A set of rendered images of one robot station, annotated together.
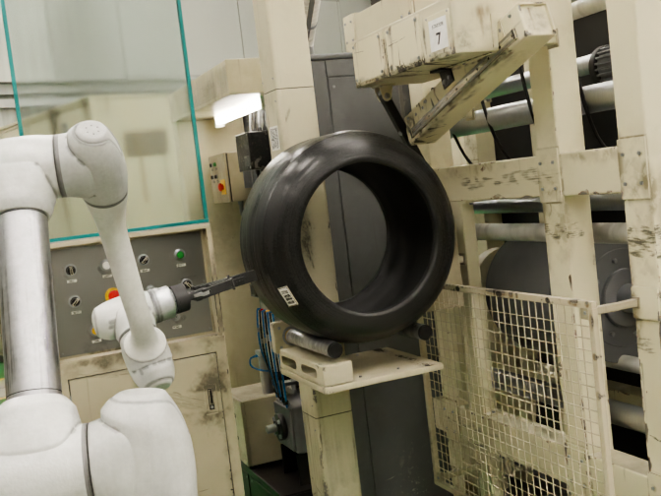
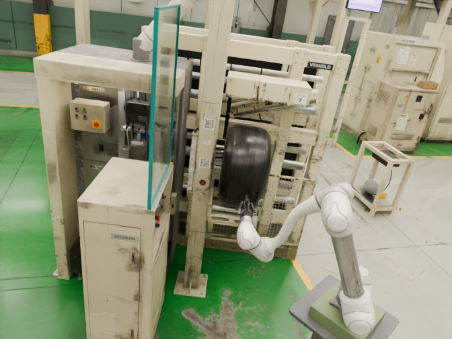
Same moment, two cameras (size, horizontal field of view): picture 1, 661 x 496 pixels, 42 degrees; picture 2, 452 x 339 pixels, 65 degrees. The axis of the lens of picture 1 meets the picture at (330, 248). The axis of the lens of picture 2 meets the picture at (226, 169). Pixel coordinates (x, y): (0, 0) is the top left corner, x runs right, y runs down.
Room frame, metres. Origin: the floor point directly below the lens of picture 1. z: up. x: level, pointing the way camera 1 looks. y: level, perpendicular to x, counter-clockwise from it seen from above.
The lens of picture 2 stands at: (1.78, 2.17, 2.31)
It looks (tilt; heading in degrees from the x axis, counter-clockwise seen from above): 26 degrees down; 291
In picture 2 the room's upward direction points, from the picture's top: 8 degrees clockwise
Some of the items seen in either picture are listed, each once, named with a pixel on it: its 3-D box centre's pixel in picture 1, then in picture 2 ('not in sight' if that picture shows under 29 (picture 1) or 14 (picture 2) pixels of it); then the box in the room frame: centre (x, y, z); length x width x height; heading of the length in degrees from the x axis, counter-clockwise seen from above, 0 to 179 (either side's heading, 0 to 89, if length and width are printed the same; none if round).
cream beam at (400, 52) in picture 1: (434, 45); (267, 89); (2.54, -0.37, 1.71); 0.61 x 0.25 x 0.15; 22
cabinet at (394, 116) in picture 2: not in sight; (397, 118); (1.34, -5.04, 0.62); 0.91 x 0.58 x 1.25; 40
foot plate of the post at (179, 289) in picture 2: not in sight; (191, 282); (2.77, 0.07, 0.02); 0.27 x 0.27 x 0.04; 22
